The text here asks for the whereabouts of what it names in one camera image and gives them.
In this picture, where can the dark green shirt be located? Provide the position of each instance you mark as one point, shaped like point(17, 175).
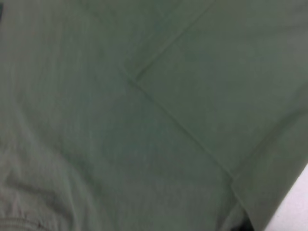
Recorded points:
point(144, 108)

